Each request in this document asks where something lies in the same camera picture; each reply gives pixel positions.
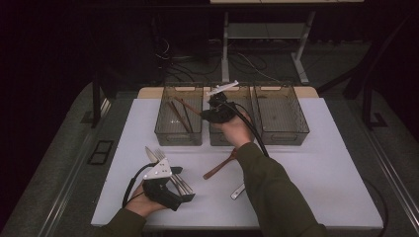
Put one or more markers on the person's left hand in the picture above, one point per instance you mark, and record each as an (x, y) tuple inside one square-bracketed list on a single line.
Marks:
[(141, 204)]

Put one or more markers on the metal floor rail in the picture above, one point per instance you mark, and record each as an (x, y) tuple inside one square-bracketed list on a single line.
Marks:
[(400, 184), (64, 197)]

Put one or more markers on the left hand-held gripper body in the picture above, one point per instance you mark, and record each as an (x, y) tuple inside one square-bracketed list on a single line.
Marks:
[(161, 192)]

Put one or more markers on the metal fork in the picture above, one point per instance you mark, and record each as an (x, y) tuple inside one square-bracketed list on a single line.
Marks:
[(159, 154)]

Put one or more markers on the clear grey plastic bin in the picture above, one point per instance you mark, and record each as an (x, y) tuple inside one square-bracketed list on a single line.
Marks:
[(163, 126), (280, 115), (246, 95)]

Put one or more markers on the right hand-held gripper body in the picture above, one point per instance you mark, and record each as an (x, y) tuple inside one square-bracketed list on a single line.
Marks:
[(222, 113)]

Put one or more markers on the white table mat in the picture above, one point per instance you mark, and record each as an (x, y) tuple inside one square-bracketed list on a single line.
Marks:
[(329, 164)]

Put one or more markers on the white standing desk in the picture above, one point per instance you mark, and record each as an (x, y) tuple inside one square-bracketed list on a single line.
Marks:
[(225, 49)]

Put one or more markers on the black metal stand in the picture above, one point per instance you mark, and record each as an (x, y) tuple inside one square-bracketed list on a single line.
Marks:
[(367, 105), (96, 105)]

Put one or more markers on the brown wooden spoon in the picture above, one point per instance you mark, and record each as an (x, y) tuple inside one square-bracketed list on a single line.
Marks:
[(219, 167)]

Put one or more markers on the white ceramic spoon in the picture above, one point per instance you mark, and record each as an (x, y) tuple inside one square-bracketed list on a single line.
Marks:
[(236, 194)]

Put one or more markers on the person's right hand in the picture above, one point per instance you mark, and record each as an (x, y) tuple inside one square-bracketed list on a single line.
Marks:
[(235, 131)]

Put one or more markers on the brown chopstick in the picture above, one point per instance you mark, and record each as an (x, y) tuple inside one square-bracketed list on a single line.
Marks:
[(187, 105), (179, 117)]

